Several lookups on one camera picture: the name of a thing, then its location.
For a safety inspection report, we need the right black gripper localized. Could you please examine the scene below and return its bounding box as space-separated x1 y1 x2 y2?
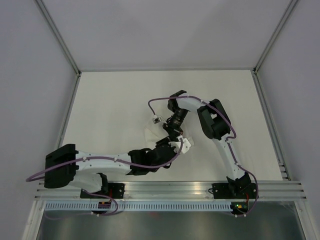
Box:
162 108 188 143

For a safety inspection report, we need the white cloth napkin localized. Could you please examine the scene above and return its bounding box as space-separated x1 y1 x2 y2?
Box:
144 118 195 149

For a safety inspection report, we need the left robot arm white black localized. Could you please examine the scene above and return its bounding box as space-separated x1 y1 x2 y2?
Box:
44 140 184 198

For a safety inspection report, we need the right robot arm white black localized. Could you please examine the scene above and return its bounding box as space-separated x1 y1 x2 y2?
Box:
162 90 259 199

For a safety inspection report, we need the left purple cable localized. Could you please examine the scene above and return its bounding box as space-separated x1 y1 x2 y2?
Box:
26 137 185 221

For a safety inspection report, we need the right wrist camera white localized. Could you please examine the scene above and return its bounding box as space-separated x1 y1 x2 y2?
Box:
152 114 166 124

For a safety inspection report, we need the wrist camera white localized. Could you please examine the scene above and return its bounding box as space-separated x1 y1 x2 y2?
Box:
152 114 166 124
168 136 192 154

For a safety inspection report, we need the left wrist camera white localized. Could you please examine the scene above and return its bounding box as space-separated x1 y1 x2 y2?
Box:
168 136 192 154

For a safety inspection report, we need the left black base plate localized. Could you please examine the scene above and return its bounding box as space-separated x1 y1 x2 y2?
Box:
80 183 125 199

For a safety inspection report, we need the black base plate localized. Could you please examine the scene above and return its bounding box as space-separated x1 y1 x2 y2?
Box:
80 183 125 199
208 183 258 200

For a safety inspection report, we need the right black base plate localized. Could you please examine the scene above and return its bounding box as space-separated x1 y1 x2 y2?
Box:
208 183 258 200

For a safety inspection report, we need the aluminium front rail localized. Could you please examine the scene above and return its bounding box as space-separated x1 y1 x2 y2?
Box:
33 180 307 202

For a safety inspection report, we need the aluminium rail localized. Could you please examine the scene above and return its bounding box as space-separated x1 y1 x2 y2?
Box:
251 69 292 181
53 73 82 152
33 180 307 202

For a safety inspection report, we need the right side aluminium rail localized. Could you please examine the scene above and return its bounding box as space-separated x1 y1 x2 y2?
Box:
251 69 292 181

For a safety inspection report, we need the left side aluminium rail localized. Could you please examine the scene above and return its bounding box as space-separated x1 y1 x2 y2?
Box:
53 73 82 152

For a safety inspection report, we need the white slotted cable duct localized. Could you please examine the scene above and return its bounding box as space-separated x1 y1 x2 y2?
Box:
45 201 232 212

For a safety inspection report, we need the right aluminium frame post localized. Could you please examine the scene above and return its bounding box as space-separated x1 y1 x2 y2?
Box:
252 0 300 75

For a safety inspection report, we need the aluminium frame post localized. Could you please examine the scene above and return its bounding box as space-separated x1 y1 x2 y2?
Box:
34 0 81 77
252 0 300 75

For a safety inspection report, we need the left aluminium frame post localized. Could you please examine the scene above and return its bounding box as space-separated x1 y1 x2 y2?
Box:
34 0 81 77

